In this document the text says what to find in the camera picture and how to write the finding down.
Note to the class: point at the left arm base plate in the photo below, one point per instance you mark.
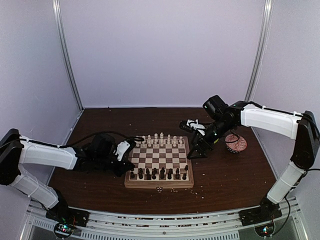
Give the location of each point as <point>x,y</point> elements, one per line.
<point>74,217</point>

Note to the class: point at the aluminium front frame rail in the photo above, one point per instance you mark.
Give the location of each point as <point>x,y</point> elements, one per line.
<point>219,225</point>

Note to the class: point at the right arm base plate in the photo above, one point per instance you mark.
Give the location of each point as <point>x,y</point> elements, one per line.
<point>258,215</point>

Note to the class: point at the dark king chess piece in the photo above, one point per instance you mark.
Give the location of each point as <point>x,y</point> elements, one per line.
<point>169,174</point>

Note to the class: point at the dark queen chess piece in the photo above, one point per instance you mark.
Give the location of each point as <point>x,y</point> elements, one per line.
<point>162,174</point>

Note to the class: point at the left aluminium corner post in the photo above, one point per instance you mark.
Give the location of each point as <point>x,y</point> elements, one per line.
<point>65,53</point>

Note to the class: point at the red patterned bowl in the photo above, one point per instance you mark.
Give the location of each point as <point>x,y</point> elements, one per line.
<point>235,143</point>

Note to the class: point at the dark rook chess piece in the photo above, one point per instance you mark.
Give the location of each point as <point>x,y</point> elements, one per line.
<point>140,175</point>

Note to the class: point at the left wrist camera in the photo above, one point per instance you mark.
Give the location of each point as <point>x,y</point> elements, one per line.
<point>123,148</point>

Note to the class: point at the dark knight chess piece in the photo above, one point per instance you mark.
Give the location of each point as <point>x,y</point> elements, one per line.
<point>177,174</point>

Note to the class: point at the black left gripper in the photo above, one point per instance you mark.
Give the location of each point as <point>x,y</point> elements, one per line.
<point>121,170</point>

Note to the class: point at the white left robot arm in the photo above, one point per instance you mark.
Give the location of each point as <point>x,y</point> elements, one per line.
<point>17,150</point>

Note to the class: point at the wooden chess board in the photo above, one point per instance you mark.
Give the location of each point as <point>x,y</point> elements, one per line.
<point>155,159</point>

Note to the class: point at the right aluminium corner post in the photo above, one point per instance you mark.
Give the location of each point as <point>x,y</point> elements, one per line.
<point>260,50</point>

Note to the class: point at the row of white chess pieces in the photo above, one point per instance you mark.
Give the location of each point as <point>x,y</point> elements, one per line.
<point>160,140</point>

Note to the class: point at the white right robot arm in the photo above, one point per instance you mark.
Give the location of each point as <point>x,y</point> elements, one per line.
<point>291,143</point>

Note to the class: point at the aluminium corner post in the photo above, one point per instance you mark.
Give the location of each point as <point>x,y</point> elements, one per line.
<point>260,50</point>
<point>65,53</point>

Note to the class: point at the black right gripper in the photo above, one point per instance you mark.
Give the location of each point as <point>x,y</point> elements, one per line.
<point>197,145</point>

